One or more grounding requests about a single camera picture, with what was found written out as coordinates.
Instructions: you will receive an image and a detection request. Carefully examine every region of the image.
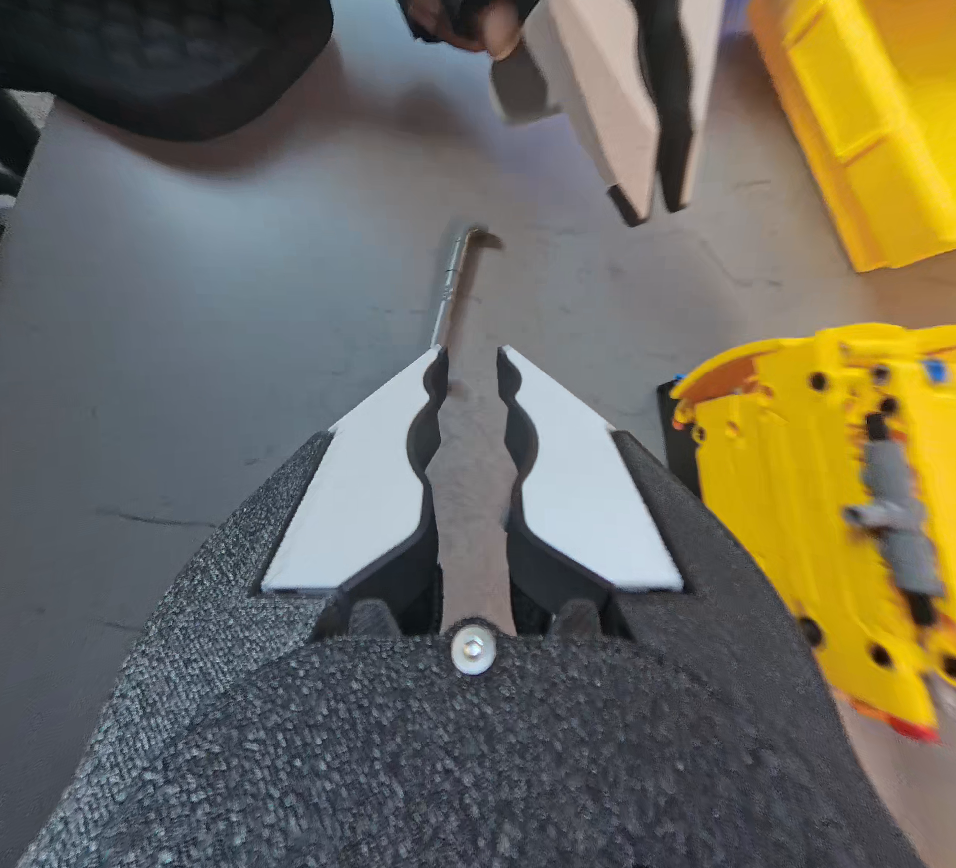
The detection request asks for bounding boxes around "yellow lego robot model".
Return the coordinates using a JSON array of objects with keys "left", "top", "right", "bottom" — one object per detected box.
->
[{"left": 657, "top": 323, "right": 956, "bottom": 744}]

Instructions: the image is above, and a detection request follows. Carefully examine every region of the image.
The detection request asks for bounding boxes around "black mesh office chair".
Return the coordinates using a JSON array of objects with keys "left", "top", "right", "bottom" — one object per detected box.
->
[{"left": 0, "top": 90, "right": 42, "bottom": 242}]

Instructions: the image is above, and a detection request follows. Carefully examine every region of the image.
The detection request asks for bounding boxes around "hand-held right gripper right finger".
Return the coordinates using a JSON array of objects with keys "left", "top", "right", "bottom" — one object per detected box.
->
[{"left": 496, "top": 347, "right": 686, "bottom": 637}]

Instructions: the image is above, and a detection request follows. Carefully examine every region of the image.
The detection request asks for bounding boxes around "yellow plastic bin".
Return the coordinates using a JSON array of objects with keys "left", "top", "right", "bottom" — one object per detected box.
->
[{"left": 747, "top": 0, "right": 956, "bottom": 273}]

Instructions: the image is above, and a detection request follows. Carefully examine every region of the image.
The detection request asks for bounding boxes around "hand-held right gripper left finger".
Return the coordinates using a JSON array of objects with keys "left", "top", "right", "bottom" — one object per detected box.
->
[{"left": 260, "top": 347, "right": 450, "bottom": 637}]

